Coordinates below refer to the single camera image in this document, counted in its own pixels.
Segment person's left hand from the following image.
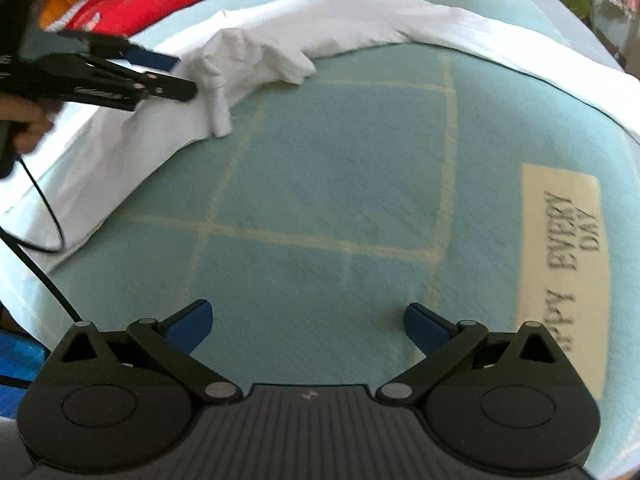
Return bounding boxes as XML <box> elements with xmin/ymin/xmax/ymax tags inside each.
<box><xmin>0</xmin><ymin>97</ymin><xmax>56</xmax><ymax>153</ymax></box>

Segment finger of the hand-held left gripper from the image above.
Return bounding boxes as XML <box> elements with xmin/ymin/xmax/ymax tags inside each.
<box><xmin>55</xmin><ymin>30</ymin><xmax>181</xmax><ymax>73</ymax></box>
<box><xmin>45</xmin><ymin>57</ymin><xmax>198</xmax><ymax>103</ymax></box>

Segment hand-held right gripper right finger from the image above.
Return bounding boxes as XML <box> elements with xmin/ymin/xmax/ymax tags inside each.
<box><xmin>376</xmin><ymin>302</ymin><xmax>558</xmax><ymax>403</ymax></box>

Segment light blue checked blanket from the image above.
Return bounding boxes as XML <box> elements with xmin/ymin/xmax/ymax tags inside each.
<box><xmin>0</xmin><ymin>0</ymin><xmax>640</xmax><ymax>480</ymax></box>

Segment wooden headboard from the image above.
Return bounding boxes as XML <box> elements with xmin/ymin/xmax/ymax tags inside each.
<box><xmin>40</xmin><ymin>0</ymin><xmax>83</xmax><ymax>31</ymax></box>

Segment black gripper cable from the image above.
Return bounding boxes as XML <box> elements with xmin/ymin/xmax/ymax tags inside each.
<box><xmin>0</xmin><ymin>152</ymin><xmax>86</xmax><ymax>326</ymax></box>

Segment white printed t-shirt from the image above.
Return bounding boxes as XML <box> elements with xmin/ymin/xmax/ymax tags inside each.
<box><xmin>0</xmin><ymin>0</ymin><xmax>628</xmax><ymax>256</ymax></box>

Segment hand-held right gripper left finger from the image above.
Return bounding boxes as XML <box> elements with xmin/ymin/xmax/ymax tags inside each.
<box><xmin>59</xmin><ymin>299</ymin><xmax>243</xmax><ymax>403</ymax></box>

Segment person's blue garment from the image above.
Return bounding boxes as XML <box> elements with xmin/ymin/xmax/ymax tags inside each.
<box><xmin>0</xmin><ymin>330</ymin><xmax>47</xmax><ymax>391</ymax></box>

